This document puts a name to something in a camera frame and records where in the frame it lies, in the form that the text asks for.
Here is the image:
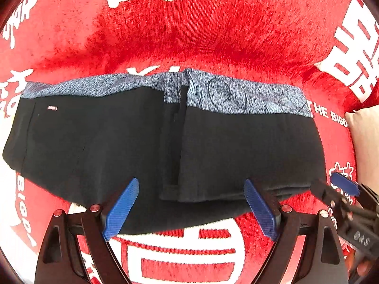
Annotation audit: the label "black pants with grey lining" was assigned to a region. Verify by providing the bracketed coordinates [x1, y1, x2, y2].
[3, 69, 326, 234]

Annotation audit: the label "person's right hand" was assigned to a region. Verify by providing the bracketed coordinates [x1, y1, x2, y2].
[345, 250, 378, 284]

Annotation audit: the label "beige pillow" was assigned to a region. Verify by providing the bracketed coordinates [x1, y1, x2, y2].
[345, 105, 379, 194]

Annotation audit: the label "red blanket with white characters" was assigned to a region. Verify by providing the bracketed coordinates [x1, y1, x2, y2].
[1, 0, 378, 283]

